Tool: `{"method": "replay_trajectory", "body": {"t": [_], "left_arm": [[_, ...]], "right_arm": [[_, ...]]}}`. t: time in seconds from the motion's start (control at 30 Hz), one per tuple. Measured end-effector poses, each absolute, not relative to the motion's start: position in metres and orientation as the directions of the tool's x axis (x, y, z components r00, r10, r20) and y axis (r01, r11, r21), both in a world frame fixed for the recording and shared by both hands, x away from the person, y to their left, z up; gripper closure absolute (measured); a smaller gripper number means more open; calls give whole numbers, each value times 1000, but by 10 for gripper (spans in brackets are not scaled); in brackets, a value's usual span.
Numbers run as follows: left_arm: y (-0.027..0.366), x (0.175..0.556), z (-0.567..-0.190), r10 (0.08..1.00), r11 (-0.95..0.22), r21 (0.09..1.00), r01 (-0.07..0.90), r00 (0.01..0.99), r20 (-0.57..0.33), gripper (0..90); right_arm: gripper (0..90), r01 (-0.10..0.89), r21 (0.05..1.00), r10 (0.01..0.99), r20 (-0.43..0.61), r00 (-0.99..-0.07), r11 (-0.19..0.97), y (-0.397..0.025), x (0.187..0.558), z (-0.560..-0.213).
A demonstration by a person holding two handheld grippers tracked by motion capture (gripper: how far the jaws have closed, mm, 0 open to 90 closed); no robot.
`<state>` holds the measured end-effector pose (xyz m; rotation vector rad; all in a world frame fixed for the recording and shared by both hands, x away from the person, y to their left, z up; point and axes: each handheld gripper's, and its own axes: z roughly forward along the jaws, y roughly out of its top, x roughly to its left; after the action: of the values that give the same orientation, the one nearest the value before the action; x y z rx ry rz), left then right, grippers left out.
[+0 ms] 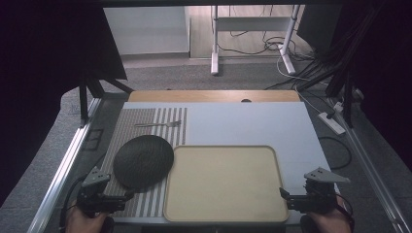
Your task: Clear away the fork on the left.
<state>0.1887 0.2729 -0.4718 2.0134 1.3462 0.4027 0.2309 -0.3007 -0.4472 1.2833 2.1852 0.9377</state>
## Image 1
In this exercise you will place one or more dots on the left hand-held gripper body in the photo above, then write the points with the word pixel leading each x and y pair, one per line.
pixel 94 194

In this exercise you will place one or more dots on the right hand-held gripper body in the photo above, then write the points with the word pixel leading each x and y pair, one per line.
pixel 319 195

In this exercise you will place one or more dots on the dark round plate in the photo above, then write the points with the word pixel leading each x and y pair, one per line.
pixel 142 161

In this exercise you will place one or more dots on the person's right hand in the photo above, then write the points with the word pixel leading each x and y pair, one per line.
pixel 330 222

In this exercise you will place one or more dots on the person's left hand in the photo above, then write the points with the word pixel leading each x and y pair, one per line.
pixel 82 222

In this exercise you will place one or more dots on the dark floor outlet plate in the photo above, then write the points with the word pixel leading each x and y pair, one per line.
pixel 93 139

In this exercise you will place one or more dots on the beige rectangular tray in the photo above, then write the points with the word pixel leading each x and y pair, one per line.
pixel 223 184

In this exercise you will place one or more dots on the white power strip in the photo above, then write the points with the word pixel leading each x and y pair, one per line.
pixel 332 123

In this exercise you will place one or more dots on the grey striped rectangular placemat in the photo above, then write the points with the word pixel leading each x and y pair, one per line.
pixel 139 121

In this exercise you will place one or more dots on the silver metal fork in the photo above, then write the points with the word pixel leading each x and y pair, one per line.
pixel 158 124

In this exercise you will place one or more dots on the white plug adapter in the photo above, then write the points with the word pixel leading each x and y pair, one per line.
pixel 338 106

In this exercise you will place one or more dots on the black metal stand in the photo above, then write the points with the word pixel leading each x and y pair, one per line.
pixel 85 97

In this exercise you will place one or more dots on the wooden table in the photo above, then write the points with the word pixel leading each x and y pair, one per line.
pixel 210 96

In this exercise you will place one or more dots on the black curtain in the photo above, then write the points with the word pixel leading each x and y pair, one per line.
pixel 48 64
pixel 385 71

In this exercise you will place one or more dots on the white cabinet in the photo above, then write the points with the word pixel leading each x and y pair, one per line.
pixel 145 30

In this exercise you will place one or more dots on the aluminium rail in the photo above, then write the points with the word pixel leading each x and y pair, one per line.
pixel 61 174
pixel 372 171

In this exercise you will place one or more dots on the white desk frame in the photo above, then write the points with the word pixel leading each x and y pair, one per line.
pixel 252 23

